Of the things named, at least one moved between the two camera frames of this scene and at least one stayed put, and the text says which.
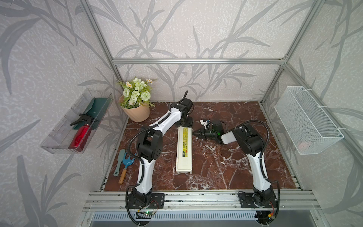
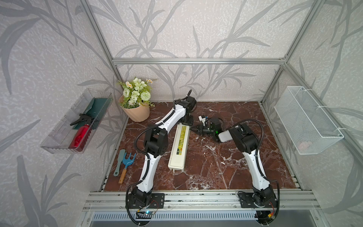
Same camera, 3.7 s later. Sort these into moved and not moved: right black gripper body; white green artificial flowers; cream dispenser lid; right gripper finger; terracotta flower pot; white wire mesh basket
Moved: right gripper finger; cream dispenser lid
Not moved: right black gripper body; white green artificial flowers; terracotta flower pot; white wire mesh basket
